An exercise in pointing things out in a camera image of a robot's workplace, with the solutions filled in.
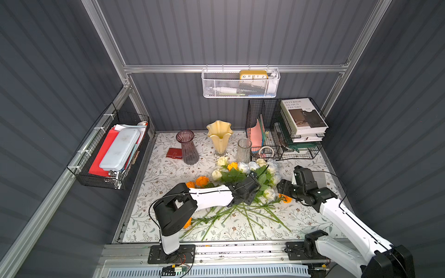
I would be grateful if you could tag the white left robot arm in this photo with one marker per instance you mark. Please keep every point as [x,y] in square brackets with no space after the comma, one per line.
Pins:
[173,210]

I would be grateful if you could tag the white rose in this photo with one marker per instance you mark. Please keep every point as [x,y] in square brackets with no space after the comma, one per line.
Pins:
[243,167]

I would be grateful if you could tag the cream rose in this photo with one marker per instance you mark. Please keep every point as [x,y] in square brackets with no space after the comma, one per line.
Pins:
[222,161]

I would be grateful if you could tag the black wire wall basket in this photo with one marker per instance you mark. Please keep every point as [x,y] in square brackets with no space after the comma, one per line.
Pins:
[117,180]

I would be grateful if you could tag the red wallet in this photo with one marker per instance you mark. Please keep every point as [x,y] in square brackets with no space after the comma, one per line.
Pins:
[174,153]

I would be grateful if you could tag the clear glass vase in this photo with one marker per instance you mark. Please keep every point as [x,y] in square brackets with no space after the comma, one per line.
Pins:
[244,150]

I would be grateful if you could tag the white hardcover book stack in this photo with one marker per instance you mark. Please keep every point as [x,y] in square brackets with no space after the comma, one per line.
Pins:
[302,120]

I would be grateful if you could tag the orange flower lower left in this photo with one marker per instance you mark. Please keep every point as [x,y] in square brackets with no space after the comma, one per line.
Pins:
[187,224]

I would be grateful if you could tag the orange flower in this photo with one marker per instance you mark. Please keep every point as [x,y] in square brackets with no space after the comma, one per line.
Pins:
[285,199]
[187,224]

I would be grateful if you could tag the orange flower right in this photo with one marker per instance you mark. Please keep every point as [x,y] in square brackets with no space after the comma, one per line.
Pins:
[285,199]

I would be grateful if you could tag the purple glass vase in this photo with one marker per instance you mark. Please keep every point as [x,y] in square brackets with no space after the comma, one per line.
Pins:
[190,154]

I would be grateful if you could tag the masking tape roll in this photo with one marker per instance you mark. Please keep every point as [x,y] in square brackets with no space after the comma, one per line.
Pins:
[266,152]

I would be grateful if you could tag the yellow ruffled vase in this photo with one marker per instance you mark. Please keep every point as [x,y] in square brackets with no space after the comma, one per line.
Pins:
[220,132]

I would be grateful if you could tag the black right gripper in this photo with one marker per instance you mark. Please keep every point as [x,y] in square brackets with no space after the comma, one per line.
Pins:
[284,187]

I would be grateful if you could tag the white plastic case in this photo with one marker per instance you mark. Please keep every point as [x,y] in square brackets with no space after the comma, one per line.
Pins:
[120,149]

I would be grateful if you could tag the red folder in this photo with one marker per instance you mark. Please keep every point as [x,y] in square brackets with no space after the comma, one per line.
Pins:
[95,168]

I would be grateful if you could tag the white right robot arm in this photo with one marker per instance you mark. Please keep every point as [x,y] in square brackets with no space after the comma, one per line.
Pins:
[373,255]

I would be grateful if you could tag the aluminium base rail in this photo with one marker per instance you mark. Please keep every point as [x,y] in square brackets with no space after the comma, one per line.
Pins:
[233,259]

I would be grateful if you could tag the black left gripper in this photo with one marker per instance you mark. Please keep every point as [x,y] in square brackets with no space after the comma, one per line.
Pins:
[253,184]

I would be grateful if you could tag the white wire wall basket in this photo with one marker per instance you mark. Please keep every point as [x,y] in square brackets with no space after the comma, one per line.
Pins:
[225,83]

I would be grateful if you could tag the black wire desk organizer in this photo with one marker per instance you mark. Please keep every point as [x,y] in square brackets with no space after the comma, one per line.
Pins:
[269,110]

